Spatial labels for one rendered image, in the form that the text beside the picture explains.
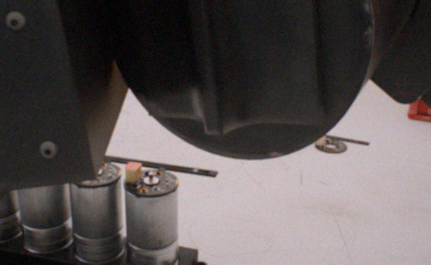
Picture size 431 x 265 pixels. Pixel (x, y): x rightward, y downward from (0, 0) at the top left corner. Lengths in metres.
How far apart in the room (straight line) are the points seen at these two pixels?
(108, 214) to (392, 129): 0.30
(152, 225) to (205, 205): 0.11
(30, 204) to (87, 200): 0.03
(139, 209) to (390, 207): 0.19
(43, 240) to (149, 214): 0.06
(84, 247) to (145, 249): 0.03
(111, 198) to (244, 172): 0.16
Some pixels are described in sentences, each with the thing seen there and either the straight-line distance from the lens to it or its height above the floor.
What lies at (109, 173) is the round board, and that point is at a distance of 0.29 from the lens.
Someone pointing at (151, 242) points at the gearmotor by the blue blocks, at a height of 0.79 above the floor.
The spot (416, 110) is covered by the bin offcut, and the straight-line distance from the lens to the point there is 0.55.
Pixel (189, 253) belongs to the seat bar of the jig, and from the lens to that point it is 0.30.
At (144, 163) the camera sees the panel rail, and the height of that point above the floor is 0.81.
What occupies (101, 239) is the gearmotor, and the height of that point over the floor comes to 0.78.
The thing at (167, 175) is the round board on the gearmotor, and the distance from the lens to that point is 0.28.
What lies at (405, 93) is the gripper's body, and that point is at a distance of 0.23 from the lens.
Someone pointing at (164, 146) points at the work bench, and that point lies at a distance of 0.47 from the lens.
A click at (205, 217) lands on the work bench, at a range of 0.37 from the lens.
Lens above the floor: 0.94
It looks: 22 degrees down
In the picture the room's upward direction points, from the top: 1 degrees clockwise
